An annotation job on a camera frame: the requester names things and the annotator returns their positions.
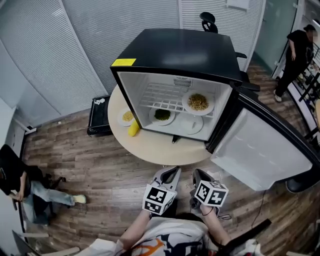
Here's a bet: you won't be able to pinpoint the white plate of green vegetables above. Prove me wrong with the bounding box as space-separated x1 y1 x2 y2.
148 106 176 127

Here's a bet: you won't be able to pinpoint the person's right hand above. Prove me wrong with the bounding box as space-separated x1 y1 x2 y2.
199 203 215 215

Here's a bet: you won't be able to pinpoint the black plastic crate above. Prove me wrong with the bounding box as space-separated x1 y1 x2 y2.
86 95 113 137

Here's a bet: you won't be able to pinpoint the white desk leg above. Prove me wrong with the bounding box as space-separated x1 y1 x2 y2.
14 118 37 136

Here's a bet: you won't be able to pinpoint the person's white printed shirt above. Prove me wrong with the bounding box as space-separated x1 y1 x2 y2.
88 216 261 256

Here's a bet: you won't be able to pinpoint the black mini fridge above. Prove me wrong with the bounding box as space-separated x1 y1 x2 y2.
109 28 320 192

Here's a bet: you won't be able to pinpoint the black metal rack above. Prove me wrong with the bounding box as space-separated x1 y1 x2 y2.
287 42 320 141

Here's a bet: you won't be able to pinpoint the yellow corn cob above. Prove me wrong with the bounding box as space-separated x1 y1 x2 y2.
127 119 140 137

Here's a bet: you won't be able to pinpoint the white plate of corn kernels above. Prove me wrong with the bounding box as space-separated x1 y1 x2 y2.
117 107 136 127

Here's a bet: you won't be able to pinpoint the person's right forearm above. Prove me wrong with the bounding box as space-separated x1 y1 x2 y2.
203 212 231 247

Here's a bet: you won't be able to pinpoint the black rounded chair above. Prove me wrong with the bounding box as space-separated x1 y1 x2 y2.
285 172 320 193

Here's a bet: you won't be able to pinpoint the person's black trousers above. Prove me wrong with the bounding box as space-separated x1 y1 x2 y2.
159 198 205 222

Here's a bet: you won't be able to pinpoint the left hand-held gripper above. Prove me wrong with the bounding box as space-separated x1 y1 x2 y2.
142 165 182 216

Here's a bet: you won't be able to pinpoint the black strap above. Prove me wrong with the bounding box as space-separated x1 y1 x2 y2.
219 218 272 253

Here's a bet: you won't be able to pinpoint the white wall poster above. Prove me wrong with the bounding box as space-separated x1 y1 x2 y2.
226 0 251 11

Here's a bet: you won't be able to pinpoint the white plate of noodles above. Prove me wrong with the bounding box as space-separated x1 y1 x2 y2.
181 89 215 116

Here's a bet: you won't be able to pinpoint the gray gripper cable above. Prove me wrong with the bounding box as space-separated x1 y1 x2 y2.
214 207 232 221

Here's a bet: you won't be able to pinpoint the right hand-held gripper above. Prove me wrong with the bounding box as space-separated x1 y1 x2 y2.
189 168 229 210

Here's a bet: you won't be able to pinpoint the black office chair with headrest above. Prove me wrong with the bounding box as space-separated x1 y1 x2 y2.
199 11 261 92

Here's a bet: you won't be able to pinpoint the person's left forearm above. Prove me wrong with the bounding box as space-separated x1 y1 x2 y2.
119 209 152 251

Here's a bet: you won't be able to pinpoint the white wire shelf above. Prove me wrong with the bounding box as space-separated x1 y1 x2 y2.
138 82 216 118

